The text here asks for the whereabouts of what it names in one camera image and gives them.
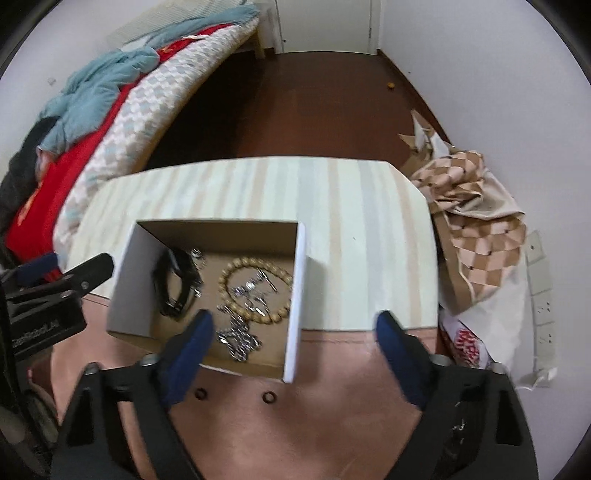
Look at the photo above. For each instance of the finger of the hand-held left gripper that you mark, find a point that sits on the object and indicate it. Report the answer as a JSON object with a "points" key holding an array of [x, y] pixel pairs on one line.
{"points": [[90, 272], [39, 268]]}

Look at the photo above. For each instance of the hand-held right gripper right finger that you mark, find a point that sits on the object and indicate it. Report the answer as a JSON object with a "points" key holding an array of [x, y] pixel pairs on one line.
{"points": [[404, 364]]}

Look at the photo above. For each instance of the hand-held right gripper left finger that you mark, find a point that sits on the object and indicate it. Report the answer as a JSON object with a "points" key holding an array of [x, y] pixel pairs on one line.
{"points": [[187, 360]]}

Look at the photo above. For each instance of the black wristband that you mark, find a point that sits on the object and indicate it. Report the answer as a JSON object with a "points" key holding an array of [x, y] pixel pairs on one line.
{"points": [[178, 263]]}

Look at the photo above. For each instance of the white cardboard box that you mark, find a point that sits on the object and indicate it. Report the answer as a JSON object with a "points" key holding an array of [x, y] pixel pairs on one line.
{"points": [[295, 323]]}

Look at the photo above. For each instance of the bed with red blanket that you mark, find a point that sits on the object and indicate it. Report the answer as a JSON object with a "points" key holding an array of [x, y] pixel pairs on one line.
{"points": [[55, 194]]}

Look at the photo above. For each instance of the white bag with red print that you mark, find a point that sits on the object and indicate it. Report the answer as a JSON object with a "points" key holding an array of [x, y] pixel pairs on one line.
{"points": [[489, 323]]}

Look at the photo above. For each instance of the dark fuzzy garment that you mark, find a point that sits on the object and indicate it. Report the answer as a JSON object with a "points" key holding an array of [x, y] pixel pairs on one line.
{"points": [[18, 175]]}

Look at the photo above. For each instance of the white power strip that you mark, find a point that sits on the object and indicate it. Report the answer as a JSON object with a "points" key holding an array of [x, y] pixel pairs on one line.
{"points": [[542, 300]]}

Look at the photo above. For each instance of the brown checkered cloth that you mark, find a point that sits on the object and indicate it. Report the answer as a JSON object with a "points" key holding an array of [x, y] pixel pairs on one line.
{"points": [[475, 217]]}

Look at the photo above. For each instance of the checkered bed sheet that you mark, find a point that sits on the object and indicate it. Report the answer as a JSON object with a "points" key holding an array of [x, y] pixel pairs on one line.
{"points": [[152, 110]]}

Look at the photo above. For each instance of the blue quilt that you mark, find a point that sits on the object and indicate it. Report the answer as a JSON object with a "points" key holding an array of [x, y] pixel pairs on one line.
{"points": [[101, 83]]}

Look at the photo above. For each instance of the pale green bed mat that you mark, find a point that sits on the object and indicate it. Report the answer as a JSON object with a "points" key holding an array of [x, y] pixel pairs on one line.
{"points": [[152, 32]]}

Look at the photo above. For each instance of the white door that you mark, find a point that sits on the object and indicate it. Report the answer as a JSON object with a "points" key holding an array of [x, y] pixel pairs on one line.
{"points": [[323, 25]]}

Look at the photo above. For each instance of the wooden bed frame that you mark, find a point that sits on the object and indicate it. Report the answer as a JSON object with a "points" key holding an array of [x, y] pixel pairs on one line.
{"points": [[258, 44]]}

